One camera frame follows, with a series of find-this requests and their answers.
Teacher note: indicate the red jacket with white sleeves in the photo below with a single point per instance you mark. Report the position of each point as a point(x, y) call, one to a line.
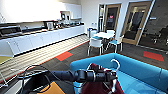
point(96, 89)

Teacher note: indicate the white kitchen counter cabinets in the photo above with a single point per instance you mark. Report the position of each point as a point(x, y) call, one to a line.
point(40, 38)

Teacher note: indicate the black office chair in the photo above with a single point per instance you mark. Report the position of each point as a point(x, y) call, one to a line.
point(161, 36)

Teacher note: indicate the white upper wall cabinets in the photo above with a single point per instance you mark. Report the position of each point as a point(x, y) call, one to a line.
point(71, 10)

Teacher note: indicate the white square table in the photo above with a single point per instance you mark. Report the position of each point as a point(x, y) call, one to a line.
point(105, 34)

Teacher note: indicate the black wall dispenser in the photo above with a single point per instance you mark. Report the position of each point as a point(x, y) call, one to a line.
point(63, 16)

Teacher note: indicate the wooden framed glass door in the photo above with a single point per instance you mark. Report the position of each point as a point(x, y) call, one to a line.
point(112, 18)
point(136, 23)

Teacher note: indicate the blue sofa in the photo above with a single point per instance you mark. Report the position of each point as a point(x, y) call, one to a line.
point(140, 71)

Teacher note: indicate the silver coffee machine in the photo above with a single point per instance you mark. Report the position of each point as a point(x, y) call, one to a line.
point(50, 26)

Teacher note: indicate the white chair with blue seat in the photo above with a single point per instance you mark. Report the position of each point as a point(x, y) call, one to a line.
point(94, 32)
point(116, 41)

